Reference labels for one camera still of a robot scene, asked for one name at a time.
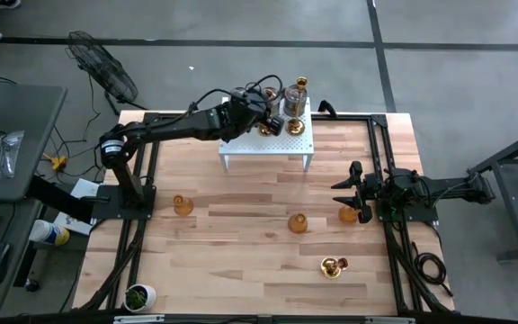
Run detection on white pot with succulent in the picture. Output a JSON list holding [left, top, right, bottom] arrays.
[[122, 283, 157, 314]]

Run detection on black floor cable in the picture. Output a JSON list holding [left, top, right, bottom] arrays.
[[49, 74, 116, 179]]

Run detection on silver metal bracket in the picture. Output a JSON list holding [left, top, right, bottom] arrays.
[[365, 316, 416, 324], [113, 314, 165, 324]]

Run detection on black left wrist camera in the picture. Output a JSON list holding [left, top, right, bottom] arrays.
[[268, 115, 286, 137]]

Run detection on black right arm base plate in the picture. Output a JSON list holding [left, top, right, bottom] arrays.
[[373, 185, 440, 223]]

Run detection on black aluminium table frame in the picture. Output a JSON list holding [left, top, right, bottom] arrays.
[[78, 111, 456, 316]]

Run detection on black floor fan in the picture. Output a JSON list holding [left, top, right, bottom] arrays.
[[65, 30, 147, 116]]

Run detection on black support bar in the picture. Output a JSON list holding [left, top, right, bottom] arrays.
[[27, 174, 97, 224]]

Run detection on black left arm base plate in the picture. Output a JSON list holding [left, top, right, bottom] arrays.
[[91, 184, 156, 221]]

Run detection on white wipes canister yellow lid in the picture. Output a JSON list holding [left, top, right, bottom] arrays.
[[28, 219, 71, 247]]

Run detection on grey side table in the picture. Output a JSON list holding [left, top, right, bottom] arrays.
[[0, 84, 69, 203]]

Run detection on white paper booklet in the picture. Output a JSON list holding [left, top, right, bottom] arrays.
[[54, 211, 94, 237]]

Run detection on white paper sheet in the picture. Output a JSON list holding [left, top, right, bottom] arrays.
[[68, 177, 101, 200]]

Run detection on short gold candlestick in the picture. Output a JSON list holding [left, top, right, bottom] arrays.
[[320, 256, 350, 280]]

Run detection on black clamp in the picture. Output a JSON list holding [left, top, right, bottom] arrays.
[[317, 99, 339, 119]]

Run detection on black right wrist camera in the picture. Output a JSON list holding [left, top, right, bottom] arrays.
[[365, 174, 385, 199]]

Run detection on yellow power plug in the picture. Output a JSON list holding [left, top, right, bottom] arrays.
[[42, 154, 69, 172]]

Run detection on white perforated shelf riser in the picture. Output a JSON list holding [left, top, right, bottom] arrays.
[[218, 96, 316, 173]]

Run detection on dark grey metal stand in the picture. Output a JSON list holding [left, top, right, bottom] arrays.
[[467, 123, 518, 263]]

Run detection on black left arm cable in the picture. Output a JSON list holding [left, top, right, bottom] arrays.
[[186, 74, 285, 116]]

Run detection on clear plastic bag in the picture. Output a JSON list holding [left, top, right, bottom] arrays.
[[0, 130, 25, 180]]

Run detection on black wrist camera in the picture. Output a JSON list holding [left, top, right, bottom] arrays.
[[365, 174, 385, 199], [268, 115, 286, 137]]

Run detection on tall gold candlestick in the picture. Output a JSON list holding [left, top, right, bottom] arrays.
[[284, 76, 309, 138]]

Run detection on amber ribbed glass candle holder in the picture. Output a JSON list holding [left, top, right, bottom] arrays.
[[338, 204, 362, 225], [287, 212, 308, 235], [172, 193, 195, 218]]

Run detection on coiled black cable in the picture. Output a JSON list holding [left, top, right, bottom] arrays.
[[410, 242, 454, 298]]

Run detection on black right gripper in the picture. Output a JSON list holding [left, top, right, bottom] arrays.
[[330, 160, 394, 224]]

